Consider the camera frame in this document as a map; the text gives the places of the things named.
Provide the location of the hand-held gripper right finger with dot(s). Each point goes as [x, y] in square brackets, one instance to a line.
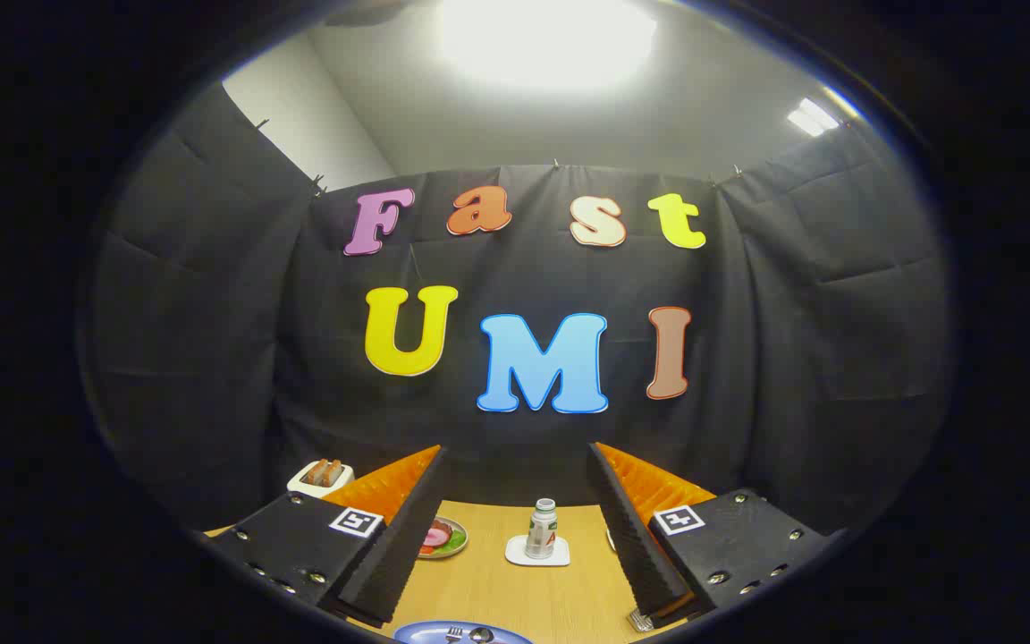
[636, 546]

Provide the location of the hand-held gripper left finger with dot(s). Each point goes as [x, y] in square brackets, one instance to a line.
[399, 555]

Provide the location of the small plate with food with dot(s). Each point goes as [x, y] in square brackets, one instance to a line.
[454, 539]

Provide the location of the blue plate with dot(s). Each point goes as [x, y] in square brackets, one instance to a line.
[421, 636]

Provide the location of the small white bottle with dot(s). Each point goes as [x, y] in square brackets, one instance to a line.
[541, 535]

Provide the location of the toasted bread slice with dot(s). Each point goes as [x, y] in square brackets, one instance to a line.
[333, 470]
[316, 472]

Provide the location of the white square coaster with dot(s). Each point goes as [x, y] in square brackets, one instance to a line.
[517, 555]

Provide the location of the small ceiling lamp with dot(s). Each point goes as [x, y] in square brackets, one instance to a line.
[812, 116]

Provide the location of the large ceiling lamp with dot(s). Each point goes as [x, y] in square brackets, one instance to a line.
[546, 40]

